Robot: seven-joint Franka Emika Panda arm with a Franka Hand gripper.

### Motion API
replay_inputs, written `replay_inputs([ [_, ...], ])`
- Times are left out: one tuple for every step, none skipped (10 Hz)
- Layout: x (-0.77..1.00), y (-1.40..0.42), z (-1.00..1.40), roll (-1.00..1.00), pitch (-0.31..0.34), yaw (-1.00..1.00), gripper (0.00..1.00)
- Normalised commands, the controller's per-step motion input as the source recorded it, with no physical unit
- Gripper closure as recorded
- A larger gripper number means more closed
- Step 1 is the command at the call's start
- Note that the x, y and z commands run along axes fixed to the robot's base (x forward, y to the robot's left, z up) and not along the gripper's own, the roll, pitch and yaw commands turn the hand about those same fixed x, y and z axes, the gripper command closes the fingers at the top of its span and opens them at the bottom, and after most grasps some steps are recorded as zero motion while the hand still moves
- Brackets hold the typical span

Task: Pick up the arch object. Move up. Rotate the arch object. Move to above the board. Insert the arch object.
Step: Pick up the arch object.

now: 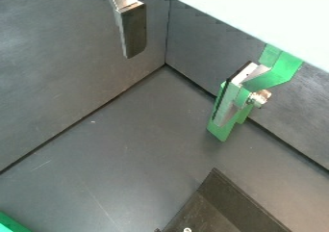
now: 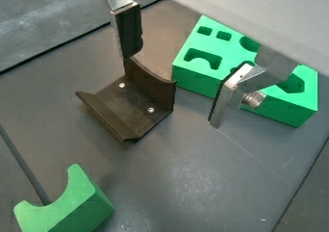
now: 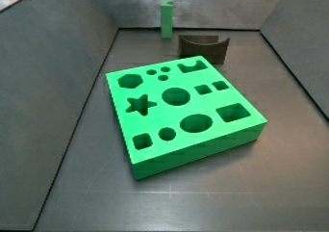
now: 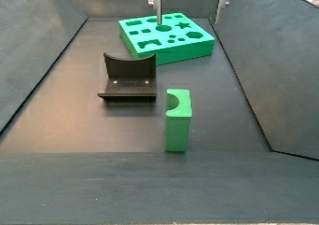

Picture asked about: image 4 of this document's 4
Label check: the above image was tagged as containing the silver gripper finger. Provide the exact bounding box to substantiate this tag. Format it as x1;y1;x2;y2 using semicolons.
148;0;161;25
215;0;228;23

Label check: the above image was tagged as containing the green arch block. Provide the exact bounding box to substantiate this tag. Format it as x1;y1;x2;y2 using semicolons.
165;89;192;152

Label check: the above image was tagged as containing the green shape-sorting board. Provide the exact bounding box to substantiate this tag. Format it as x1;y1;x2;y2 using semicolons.
119;13;215;65

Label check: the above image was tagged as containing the black arch holder stand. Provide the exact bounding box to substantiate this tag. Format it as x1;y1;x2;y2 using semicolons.
97;53;157;100

